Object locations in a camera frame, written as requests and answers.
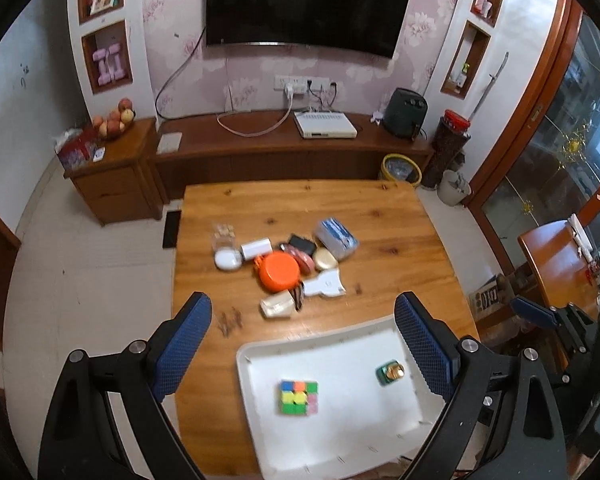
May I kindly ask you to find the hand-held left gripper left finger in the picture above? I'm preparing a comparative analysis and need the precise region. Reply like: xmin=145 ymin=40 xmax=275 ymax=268
xmin=37 ymin=291 xmax=213 ymax=480

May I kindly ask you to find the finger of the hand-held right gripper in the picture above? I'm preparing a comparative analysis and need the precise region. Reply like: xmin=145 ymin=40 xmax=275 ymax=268
xmin=511 ymin=297 xmax=598 ymax=361

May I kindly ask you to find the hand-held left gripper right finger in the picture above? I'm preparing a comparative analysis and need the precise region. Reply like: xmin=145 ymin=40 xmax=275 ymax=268
xmin=394 ymin=292 xmax=568 ymax=480

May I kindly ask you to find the small green tin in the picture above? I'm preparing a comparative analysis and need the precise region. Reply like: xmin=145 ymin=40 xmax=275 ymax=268
xmin=376 ymin=360 xmax=407 ymax=387

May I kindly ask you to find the white plastic tray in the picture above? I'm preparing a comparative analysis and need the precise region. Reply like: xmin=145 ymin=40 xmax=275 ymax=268
xmin=236 ymin=314 xmax=461 ymax=480

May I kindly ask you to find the white round case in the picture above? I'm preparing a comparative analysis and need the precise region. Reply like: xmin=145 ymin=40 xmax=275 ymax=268
xmin=214 ymin=250 xmax=243 ymax=273

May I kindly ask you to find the small clear plastic box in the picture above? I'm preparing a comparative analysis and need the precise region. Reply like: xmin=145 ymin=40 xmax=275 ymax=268
xmin=260 ymin=290 xmax=297 ymax=320

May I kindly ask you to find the white plastic scraper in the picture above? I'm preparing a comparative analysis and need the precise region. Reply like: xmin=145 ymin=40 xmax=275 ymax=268
xmin=303 ymin=269 xmax=347 ymax=299

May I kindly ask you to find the small clear jar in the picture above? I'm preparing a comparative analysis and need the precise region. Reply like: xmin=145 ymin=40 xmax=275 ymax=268
xmin=212 ymin=224 xmax=237 ymax=256

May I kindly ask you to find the white charger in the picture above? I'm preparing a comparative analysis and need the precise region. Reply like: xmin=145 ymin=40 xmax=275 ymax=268
xmin=240 ymin=240 xmax=273 ymax=263

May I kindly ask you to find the orange round container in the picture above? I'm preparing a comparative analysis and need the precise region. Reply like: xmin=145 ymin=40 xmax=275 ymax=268
xmin=254 ymin=252 xmax=302 ymax=293

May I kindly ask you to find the colourful puzzle cube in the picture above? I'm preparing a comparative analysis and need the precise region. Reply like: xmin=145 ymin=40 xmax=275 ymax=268
xmin=279 ymin=380 xmax=320 ymax=417

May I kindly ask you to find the gold round compact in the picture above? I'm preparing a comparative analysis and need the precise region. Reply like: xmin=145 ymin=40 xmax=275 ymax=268
xmin=312 ymin=248 xmax=338 ymax=272

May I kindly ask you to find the blue and white tissue pack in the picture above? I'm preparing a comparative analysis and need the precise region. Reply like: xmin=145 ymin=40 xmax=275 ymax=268
xmin=313 ymin=218 xmax=360 ymax=261

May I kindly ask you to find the pink oval brush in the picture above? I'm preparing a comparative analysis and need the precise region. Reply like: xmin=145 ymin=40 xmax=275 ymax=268
xmin=280 ymin=243 xmax=315 ymax=276

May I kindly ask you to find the printed cardboard box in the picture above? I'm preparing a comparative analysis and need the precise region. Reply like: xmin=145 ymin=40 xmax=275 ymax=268
xmin=469 ymin=275 xmax=511 ymax=317

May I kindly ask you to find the small wooden table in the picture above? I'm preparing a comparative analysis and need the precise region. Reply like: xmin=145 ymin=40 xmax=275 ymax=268
xmin=518 ymin=220 xmax=600 ymax=321

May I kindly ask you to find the black floor mat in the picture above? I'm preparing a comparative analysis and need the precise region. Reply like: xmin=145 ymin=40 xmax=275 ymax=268
xmin=162 ymin=210 xmax=182 ymax=250

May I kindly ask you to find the white bucket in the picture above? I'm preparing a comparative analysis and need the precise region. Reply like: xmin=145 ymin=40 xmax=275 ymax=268
xmin=437 ymin=169 xmax=473 ymax=207

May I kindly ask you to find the wooden side cabinet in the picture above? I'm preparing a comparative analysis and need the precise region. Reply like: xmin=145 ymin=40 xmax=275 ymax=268
xmin=64 ymin=117 xmax=163 ymax=226

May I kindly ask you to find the yellow waste bin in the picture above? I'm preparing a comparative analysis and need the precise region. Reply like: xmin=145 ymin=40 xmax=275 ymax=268
xmin=381 ymin=153 xmax=423 ymax=187

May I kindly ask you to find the dark jar with red lid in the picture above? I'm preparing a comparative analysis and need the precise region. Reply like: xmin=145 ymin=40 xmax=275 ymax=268
xmin=422 ymin=110 xmax=471 ymax=190

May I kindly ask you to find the glass sliding door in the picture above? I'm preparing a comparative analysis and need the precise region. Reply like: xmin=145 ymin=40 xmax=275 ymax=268
xmin=480 ymin=5 xmax=600 ymax=281

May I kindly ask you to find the long wooden television cabinet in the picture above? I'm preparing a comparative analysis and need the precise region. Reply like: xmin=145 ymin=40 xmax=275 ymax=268
xmin=147 ymin=110 xmax=436 ymax=206

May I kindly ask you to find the red snack bag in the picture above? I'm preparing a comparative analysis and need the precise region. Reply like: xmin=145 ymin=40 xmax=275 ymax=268
xmin=55 ymin=127 xmax=101 ymax=170

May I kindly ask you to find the sheathed sword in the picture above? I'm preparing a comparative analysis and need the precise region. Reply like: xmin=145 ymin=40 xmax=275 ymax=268
xmin=470 ymin=52 xmax=510 ymax=121

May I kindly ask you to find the dark green air fryer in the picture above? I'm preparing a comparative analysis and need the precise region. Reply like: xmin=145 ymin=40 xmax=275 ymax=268
xmin=383 ymin=88 xmax=428 ymax=138

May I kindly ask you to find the bowl of peaches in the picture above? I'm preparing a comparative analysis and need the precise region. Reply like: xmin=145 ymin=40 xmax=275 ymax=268
xmin=91 ymin=98 xmax=137 ymax=141

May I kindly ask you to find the white set-top box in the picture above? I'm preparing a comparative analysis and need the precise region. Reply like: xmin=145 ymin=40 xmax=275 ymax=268
xmin=294 ymin=110 xmax=358 ymax=140

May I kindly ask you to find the white power strip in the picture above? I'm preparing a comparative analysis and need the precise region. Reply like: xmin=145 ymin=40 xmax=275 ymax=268
xmin=274 ymin=76 xmax=331 ymax=92

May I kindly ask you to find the pink dumbbell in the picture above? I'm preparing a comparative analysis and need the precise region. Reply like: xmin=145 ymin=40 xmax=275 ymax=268
xmin=93 ymin=49 xmax=113 ymax=87
xmin=108 ymin=44 xmax=132 ymax=82

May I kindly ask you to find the black flat television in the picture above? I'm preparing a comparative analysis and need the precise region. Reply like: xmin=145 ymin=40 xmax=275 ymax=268
xmin=205 ymin=0 xmax=415 ymax=59

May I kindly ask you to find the white cable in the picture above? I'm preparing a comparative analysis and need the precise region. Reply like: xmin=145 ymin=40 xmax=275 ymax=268
xmin=217 ymin=91 xmax=296 ymax=137

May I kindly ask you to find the black television cable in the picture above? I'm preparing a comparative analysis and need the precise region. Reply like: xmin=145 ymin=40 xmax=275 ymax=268
xmin=154 ymin=25 xmax=207 ymax=121

